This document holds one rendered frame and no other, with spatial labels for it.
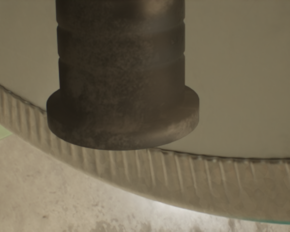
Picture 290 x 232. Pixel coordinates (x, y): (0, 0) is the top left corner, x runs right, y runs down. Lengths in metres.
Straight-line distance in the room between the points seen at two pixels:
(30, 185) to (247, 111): 0.74
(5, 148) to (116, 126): 0.91
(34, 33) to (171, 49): 0.34
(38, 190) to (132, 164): 0.64
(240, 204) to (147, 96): 0.25
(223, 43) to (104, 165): 0.16
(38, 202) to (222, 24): 0.76
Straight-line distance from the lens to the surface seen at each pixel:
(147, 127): 0.16
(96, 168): 0.50
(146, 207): 1.23
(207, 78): 0.39
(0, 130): 1.05
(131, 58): 0.16
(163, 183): 0.45
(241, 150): 0.39
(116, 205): 1.18
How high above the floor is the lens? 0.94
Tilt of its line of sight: 49 degrees down
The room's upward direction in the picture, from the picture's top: 76 degrees clockwise
